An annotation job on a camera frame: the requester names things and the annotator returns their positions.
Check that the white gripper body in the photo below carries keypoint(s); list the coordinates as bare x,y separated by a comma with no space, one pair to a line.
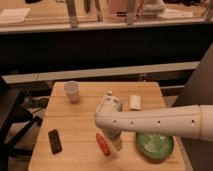
117,143

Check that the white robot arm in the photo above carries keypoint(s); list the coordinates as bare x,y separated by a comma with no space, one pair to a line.
194,121

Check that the green bowl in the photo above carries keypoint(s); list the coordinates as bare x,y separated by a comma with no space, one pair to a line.
154,147

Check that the white plastic bottle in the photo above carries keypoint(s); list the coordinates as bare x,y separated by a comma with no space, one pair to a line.
109,92

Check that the white rectangular box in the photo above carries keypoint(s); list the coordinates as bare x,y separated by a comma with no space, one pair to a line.
135,102

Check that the black smartphone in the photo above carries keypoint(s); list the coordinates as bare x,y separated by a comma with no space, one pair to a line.
55,142

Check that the black office chair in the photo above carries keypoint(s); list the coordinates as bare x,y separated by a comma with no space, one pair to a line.
12,112

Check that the white paper sheet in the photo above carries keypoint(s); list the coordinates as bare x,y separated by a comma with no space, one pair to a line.
16,15

